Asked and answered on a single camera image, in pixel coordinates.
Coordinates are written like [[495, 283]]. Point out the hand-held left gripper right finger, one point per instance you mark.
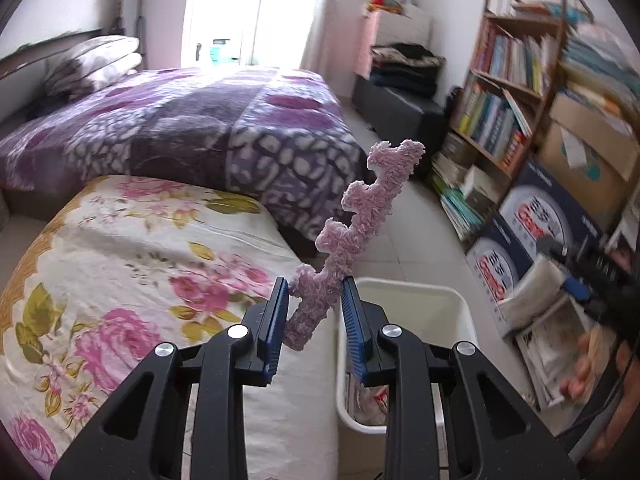
[[354, 332]]

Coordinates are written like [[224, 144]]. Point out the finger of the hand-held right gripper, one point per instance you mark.
[[555, 250], [575, 289]]

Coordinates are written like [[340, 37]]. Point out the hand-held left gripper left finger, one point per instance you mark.
[[275, 332]]

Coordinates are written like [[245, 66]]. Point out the white plastic bin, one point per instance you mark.
[[425, 300]]

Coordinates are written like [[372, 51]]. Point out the pink fuzzy sock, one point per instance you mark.
[[350, 230]]

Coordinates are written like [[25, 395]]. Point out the person's right hand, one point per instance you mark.
[[580, 375]]

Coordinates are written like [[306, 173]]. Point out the blue printed box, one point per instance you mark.
[[492, 270], [540, 210]]

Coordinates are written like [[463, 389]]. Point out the pile of magazines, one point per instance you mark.
[[545, 335]]

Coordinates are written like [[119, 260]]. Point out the torn red white paper cup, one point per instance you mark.
[[381, 400]]

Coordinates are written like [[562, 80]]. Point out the brown cardboard box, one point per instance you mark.
[[600, 170]]

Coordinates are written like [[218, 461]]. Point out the stack of books on floor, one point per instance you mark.
[[460, 195]]

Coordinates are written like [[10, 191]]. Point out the row of shelved books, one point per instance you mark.
[[490, 120], [515, 57]]

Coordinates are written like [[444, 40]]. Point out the floral bed sheet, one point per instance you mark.
[[125, 270]]

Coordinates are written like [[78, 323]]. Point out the pile of books and papers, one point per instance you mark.
[[600, 60]]

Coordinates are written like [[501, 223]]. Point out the black storage bench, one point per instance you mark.
[[400, 110]]

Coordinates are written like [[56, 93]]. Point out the purple patterned blanket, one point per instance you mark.
[[200, 125]]

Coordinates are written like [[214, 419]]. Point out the wooden bookshelf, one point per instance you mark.
[[525, 20]]

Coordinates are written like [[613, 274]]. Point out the stack of folded clothes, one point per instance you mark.
[[405, 67]]

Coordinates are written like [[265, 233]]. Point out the white cabinet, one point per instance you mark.
[[400, 27]]

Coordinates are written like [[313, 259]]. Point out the pink curtain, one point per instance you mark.
[[330, 30]]

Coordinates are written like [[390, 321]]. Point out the purple patterned pillow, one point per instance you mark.
[[95, 62]]

